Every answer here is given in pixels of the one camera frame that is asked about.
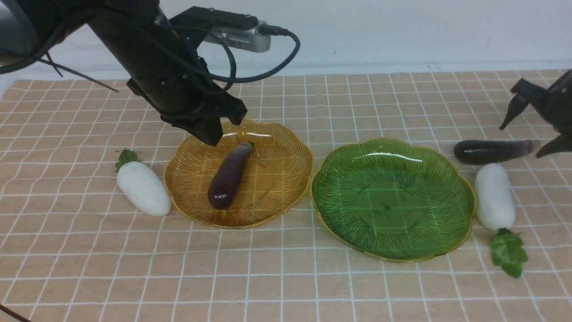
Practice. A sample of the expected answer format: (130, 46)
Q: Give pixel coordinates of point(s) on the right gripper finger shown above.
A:
(561, 144)
(515, 107)

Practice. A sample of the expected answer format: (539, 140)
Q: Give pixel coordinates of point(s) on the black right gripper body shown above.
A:
(553, 104)

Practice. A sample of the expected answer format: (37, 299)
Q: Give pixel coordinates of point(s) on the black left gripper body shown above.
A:
(183, 99)

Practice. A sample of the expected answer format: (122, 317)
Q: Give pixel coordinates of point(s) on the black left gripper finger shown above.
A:
(209, 131)

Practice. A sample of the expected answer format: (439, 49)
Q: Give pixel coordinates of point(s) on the purple eggplant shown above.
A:
(483, 152)
(225, 184)

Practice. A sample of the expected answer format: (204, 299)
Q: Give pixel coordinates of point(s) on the white radish with leaves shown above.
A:
(496, 212)
(141, 185)

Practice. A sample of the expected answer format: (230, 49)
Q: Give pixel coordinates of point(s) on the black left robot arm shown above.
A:
(160, 55)

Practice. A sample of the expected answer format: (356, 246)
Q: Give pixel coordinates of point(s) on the amber ribbed glass plate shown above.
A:
(276, 176)

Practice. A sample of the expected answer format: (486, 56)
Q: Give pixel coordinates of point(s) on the green ribbed glass plate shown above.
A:
(393, 200)

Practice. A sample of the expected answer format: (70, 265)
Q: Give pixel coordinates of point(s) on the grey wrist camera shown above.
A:
(239, 31)

